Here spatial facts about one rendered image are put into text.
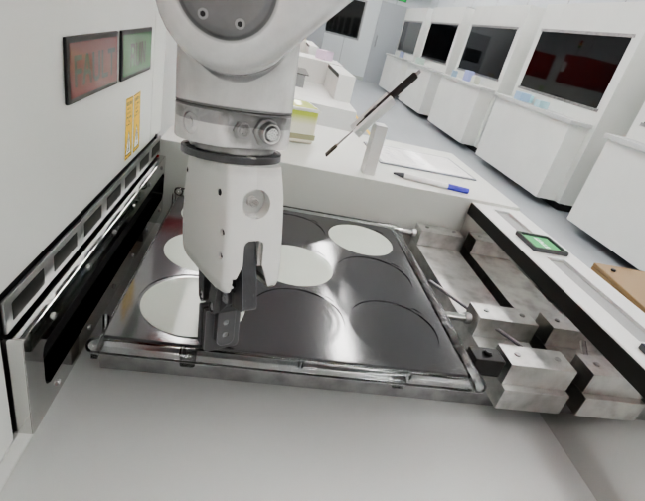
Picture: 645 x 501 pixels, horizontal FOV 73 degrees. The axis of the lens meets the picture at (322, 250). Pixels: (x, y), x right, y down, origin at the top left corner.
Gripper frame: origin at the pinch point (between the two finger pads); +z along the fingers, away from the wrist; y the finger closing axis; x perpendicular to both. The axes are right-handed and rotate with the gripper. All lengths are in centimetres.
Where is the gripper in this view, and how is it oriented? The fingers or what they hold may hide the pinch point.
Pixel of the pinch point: (219, 324)
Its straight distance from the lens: 40.2
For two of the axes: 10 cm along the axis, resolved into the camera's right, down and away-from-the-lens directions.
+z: -1.5, 9.3, 3.5
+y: -5.6, -3.7, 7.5
